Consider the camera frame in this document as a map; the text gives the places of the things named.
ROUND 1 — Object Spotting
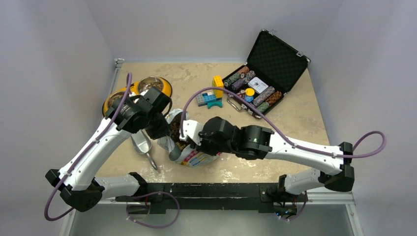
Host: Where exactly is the silver metal scoop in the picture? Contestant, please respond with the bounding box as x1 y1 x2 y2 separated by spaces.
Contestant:
131 130 158 170

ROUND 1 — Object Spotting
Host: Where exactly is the colourful pet food bag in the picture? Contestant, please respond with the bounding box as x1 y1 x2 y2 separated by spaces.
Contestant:
157 108 221 167

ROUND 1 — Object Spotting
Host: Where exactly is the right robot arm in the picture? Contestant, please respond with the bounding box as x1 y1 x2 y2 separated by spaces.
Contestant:
184 117 355 200

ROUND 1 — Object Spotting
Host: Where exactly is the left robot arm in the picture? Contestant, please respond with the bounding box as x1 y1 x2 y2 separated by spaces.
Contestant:
45 88 172 212

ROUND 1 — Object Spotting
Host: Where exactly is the yellow double pet bowl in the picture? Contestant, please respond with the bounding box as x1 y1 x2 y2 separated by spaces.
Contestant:
101 76 172 116

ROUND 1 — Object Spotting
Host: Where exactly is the teal arch toy piece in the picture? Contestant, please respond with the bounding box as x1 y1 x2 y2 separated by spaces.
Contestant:
207 100 223 109

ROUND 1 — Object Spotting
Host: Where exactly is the blue grey toy brick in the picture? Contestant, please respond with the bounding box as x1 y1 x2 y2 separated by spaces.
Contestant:
195 91 217 107

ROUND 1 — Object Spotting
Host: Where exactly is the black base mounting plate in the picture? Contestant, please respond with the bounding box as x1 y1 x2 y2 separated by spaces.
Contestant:
116 183 308 215

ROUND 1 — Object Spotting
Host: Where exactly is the yellow toy brick block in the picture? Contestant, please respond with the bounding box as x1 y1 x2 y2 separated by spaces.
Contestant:
212 75 224 100

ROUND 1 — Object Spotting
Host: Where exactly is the white playing card deck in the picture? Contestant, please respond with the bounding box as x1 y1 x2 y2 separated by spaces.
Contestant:
248 77 268 94

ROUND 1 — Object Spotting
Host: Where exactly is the black poker chip case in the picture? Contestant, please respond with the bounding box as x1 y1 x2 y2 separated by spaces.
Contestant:
223 29 311 119

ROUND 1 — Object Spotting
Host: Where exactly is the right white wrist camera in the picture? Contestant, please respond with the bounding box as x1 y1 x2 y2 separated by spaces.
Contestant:
179 119 204 146

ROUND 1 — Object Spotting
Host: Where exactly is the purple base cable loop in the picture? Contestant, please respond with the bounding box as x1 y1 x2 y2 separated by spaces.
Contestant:
126 191 180 229

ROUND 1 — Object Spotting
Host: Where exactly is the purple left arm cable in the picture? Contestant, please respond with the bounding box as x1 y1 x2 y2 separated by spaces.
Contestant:
44 72 134 222

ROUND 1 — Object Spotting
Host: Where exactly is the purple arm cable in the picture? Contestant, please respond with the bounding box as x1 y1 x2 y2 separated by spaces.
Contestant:
179 87 387 159
44 72 134 222

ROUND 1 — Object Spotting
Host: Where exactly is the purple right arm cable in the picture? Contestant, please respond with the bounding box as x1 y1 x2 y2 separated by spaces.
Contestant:
179 87 387 159

